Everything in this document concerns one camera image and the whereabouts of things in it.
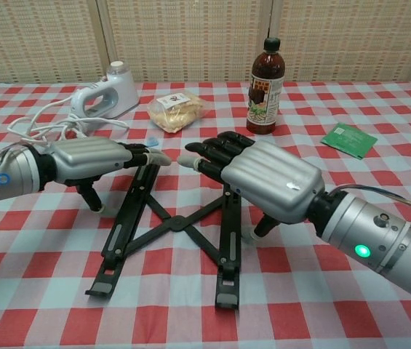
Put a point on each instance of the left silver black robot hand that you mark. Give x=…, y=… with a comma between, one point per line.
x=88, y=158

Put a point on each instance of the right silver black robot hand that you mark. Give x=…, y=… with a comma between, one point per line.
x=274, y=178

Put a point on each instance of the black folding laptop stand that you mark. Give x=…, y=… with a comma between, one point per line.
x=178, y=222

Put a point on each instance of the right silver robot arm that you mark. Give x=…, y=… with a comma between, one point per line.
x=372, y=232

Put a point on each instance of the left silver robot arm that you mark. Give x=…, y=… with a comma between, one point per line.
x=12, y=178

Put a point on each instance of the light blue toothbrush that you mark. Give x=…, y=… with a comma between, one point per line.
x=152, y=141

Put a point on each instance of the white electric hand mixer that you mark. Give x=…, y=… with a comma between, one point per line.
x=118, y=91

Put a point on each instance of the dark sauce bottle black cap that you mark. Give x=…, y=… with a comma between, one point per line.
x=265, y=98

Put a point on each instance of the green foil packet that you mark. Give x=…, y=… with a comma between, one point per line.
x=350, y=140

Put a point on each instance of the clear bag of snacks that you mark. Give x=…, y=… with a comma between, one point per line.
x=176, y=112

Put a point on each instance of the woven bamboo screen panel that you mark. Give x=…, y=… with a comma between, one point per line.
x=190, y=36
x=34, y=36
x=347, y=36

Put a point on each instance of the red white checkered tablecloth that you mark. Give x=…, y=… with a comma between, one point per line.
x=154, y=327

